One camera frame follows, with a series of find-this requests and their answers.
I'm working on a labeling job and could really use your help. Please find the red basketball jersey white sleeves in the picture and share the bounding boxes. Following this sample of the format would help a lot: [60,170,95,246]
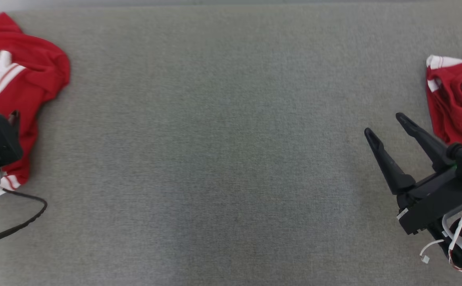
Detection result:
[0,12,71,201]

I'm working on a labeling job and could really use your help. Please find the red shorts white stripe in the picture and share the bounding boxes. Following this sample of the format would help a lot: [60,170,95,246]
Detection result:
[425,55,462,146]

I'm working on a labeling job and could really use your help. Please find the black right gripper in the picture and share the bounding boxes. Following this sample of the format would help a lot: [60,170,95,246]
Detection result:
[364,112,462,236]

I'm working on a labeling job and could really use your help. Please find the grey fabric sofa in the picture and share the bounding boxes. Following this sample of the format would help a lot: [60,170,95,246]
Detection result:
[0,2,462,286]

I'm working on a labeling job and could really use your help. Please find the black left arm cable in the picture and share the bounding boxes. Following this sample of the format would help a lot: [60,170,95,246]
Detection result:
[0,189,48,248]

